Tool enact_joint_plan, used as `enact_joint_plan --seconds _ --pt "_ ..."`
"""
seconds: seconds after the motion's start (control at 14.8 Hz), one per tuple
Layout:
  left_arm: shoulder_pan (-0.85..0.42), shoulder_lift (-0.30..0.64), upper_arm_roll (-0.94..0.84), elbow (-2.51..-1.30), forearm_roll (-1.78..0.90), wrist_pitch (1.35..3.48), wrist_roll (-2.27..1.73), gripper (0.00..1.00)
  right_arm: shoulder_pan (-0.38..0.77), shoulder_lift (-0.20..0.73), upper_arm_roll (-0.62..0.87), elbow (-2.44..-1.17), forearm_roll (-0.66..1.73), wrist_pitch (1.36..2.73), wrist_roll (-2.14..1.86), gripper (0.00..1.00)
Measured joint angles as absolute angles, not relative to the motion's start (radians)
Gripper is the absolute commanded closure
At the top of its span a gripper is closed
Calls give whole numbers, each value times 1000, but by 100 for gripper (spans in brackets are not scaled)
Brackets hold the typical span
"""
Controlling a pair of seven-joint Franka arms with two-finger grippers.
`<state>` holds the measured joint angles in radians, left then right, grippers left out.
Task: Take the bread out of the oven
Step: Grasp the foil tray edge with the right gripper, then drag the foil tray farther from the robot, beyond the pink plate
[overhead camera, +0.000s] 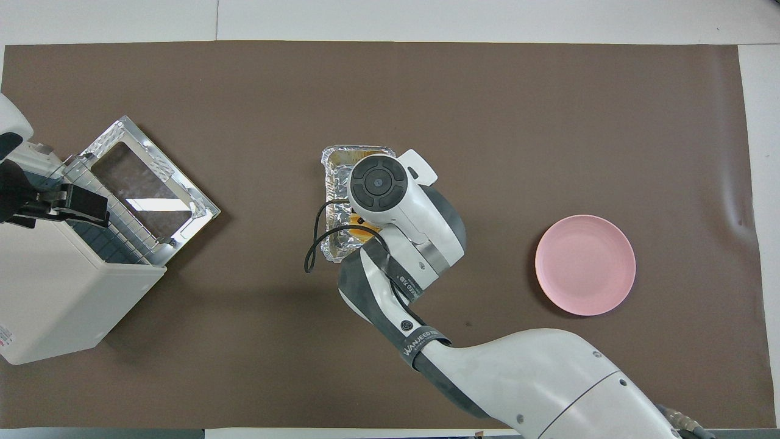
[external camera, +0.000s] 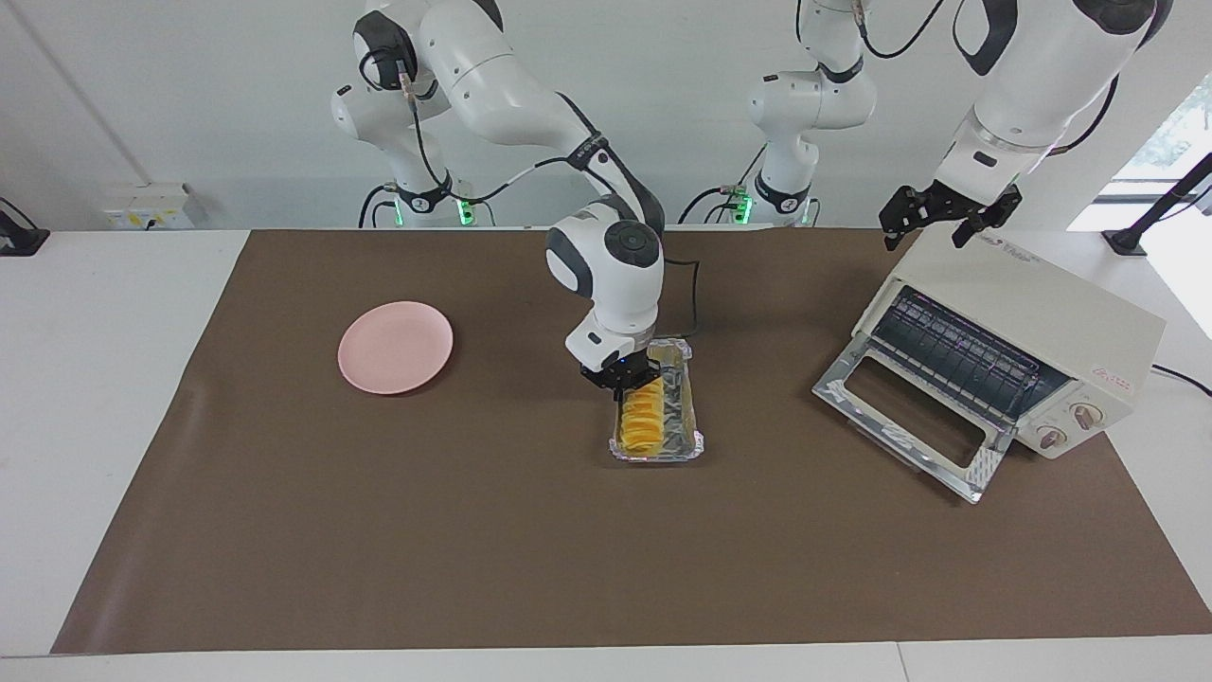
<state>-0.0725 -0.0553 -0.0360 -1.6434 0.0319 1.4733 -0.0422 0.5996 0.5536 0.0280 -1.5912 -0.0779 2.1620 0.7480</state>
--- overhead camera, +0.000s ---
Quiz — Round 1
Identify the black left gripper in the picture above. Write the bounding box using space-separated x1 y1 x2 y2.
0 162 110 230

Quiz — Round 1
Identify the aluminium foil tray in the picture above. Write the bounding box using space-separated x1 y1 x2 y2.
321 145 397 264

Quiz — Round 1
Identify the sliced yellow bread loaf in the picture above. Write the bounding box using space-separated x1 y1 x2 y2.
349 213 381 240

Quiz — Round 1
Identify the cream toaster oven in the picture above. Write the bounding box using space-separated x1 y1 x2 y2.
0 116 221 365

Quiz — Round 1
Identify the glass oven door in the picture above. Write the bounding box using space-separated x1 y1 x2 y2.
79 116 221 244

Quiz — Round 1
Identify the brown table mat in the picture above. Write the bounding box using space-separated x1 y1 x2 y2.
0 41 759 429

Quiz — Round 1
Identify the pink round plate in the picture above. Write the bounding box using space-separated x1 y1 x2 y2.
535 215 636 316

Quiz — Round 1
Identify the oven wire rack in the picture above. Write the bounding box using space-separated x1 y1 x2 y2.
61 155 168 266

